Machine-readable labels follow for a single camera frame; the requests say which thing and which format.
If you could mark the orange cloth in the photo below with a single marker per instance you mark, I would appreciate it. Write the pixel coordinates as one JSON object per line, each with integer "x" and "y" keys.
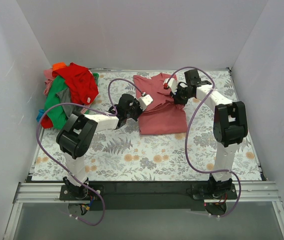
{"x": 58, "y": 65}

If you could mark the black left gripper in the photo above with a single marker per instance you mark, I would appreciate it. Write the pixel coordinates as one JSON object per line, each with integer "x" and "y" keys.
{"x": 137, "y": 110}

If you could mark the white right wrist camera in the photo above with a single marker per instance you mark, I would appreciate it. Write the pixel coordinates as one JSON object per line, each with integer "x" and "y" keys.
{"x": 170, "y": 84}

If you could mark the red t shirt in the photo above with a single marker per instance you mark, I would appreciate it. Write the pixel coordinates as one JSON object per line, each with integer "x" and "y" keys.
{"x": 83, "y": 88}

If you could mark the grey t shirt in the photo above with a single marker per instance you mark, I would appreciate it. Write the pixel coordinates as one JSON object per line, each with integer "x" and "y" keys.
{"x": 65, "y": 97}

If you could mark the light pink cloth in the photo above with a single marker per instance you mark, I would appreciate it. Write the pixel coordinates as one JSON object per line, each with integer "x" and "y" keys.
{"x": 48, "y": 80}

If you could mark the pink t shirt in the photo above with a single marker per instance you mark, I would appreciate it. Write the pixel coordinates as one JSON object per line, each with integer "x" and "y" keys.
{"x": 162, "y": 116}

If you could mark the blue cloth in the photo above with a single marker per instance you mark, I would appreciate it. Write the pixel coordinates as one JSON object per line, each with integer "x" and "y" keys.
{"x": 41, "y": 115}

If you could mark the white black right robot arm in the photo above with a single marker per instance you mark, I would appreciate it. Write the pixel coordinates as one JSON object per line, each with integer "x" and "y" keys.
{"x": 229, "y": 129}

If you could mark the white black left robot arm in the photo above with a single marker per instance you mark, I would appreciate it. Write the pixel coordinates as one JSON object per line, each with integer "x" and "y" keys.
{"x": 76, "y": 136}

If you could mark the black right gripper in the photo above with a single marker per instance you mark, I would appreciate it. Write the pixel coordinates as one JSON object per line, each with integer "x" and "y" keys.
{"x": 178, "y": 93}

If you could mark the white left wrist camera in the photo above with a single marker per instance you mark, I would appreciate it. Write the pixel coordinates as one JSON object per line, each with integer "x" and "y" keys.
{"x": 145, "y": 100}

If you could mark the aluminium front frame rail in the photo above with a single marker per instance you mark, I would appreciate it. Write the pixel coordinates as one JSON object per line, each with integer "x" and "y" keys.
{"x": 49, "y": 192}

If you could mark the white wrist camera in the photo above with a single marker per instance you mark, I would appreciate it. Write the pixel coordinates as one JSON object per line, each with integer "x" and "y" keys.
{"x": 145, "y": 100}
{"x": 170, "y": 84}

